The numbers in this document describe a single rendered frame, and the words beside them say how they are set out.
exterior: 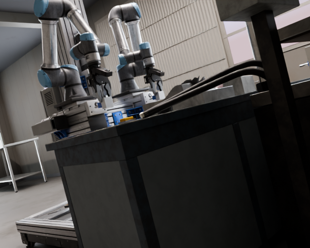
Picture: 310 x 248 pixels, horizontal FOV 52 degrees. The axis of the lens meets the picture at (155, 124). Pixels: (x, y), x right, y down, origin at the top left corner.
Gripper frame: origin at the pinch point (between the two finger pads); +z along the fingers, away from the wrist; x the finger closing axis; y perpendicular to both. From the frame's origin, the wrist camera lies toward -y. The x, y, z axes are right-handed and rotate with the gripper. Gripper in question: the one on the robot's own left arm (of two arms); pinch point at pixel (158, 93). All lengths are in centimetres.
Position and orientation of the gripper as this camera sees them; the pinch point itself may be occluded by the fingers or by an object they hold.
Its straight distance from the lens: 214.3
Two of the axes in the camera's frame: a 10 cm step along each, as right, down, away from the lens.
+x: -7.4, 2.0, -6.5
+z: 2.5, 9.7, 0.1
